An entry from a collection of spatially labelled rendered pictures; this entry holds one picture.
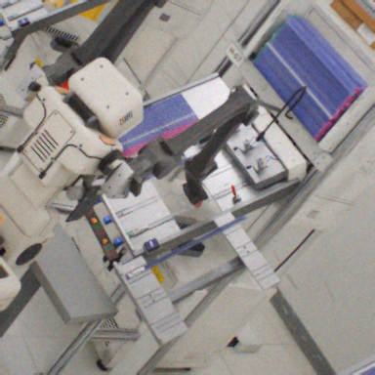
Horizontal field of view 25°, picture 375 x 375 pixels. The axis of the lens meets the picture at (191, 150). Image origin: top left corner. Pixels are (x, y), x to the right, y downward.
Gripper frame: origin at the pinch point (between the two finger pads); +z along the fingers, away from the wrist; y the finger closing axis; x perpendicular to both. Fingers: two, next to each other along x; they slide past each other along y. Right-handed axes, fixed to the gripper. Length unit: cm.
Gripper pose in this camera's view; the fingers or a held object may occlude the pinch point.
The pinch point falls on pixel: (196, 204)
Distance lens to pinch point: 328.1
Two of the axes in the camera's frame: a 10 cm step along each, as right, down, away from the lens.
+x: -8.9, 3.9, -2.2
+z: 0.9, 6.4, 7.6
